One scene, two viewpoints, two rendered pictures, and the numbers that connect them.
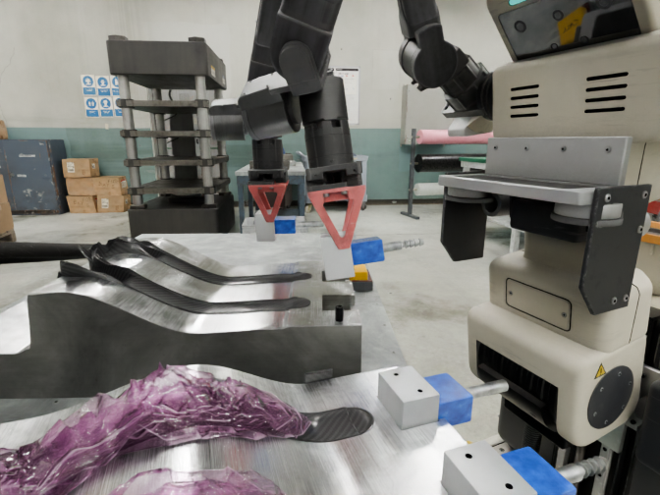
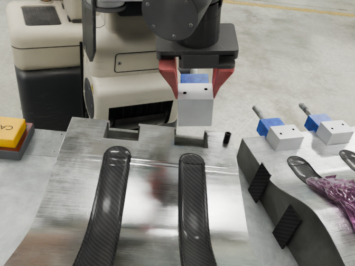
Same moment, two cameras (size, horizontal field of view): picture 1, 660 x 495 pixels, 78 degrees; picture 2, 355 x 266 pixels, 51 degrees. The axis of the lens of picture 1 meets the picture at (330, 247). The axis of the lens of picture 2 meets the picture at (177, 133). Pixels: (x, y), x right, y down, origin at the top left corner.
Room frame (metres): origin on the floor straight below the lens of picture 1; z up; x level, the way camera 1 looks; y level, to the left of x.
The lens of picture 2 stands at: (0.55, 0.45, 1.25)
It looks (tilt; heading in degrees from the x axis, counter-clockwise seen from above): 38 degrees down; 266
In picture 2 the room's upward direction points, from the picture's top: 9 degrees clockwise
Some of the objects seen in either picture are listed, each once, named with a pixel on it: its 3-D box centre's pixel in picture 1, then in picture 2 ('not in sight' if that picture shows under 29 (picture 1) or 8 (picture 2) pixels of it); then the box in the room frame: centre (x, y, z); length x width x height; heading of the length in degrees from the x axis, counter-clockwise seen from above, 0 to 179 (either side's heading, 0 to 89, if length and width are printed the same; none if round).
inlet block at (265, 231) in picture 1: (291, 224); not in sight; (0.79, 0.08, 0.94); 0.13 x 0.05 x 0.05; 91
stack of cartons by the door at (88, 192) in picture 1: (97, 185); not in sight; (6.42, 3.66, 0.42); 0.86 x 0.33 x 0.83; 95
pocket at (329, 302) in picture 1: (339, 314); (189, 145); (0.50, -0.01, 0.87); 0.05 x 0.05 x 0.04; 2
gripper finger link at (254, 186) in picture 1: (269, 196); not in sight; (0.77, 0.12, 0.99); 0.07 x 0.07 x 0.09; 2
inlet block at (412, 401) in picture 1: (450, 398); (270, 126); (0.34, -0.12, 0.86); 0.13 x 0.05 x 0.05; 109
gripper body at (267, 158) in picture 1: (268, 158); not in sight; (0.79, 0.12, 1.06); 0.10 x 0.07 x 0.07; 2
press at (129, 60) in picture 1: (185, 146); not in sight; (4.97, 1.73, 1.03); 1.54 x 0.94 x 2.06; 5
